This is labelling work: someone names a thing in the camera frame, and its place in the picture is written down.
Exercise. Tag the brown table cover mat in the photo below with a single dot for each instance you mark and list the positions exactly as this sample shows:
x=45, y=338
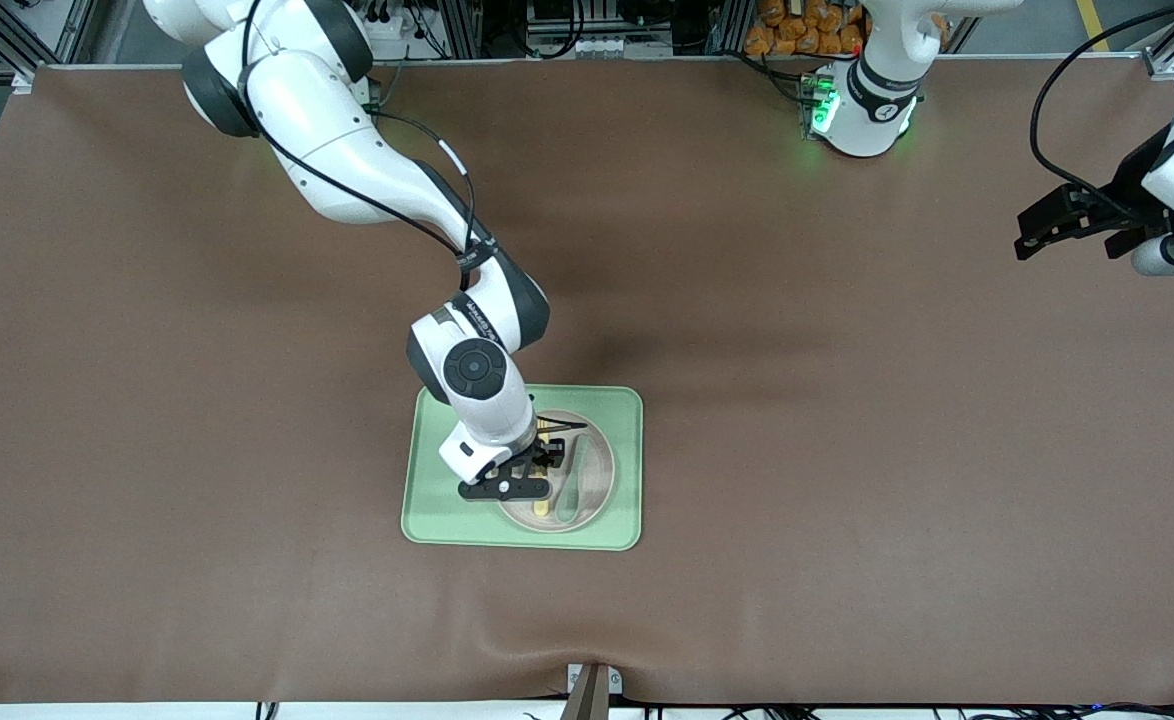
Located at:
x=147, y=500

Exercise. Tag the white power strip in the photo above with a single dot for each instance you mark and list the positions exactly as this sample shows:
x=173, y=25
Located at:
x=392, y=28

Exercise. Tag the yellow plastic fork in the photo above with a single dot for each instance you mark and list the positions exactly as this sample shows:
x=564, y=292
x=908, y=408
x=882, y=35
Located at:
x=542, y=508

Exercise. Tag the metal table edge clamp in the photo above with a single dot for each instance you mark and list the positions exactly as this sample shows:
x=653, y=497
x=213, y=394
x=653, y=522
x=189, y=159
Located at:
x=592, y=690

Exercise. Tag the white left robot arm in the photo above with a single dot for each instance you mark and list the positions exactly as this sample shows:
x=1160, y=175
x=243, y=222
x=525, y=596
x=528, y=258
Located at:
x=867, y=120

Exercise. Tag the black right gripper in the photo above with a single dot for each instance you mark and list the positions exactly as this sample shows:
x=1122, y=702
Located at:
x=543, y=453

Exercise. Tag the round beige plate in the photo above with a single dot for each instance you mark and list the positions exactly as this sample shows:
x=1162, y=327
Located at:
x=597, y=480

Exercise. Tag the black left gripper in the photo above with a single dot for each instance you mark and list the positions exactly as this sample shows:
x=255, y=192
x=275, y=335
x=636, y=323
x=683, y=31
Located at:
x=1128, y=190

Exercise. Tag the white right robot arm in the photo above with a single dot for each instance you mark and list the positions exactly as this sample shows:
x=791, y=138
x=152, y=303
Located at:
x=347, y=170

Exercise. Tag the white connector block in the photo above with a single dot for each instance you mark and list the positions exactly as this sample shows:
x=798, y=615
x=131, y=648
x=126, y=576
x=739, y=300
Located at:
x=582, y=46

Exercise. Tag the pile of orange packets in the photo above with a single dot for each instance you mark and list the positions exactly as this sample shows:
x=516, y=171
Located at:
x=807, y=30

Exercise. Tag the light green rectangular tray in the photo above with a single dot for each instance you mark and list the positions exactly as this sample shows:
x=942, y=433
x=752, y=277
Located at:
x=427, y=520

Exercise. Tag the grey-green plastic spoon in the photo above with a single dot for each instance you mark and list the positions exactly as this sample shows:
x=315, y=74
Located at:
x=569, y=500

